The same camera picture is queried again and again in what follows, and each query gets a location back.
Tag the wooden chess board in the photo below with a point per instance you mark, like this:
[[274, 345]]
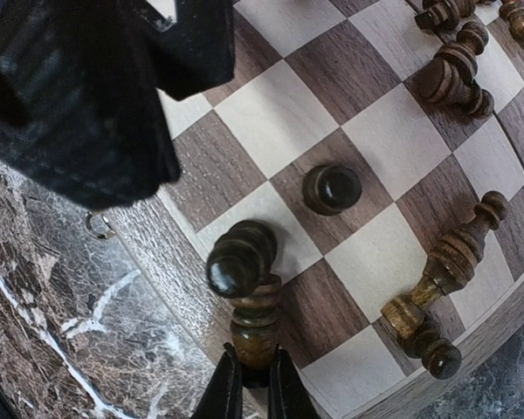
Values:
[[380, 140]]

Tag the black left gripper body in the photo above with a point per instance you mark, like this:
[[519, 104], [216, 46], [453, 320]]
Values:
[[80, 82]]

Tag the metal board latch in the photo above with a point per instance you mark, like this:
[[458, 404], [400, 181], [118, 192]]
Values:
[[98, 225]]

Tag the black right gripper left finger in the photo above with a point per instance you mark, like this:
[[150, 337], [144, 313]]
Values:
[[223, 397]]

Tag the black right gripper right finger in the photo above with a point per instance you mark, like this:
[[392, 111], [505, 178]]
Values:
[[287, 396]]

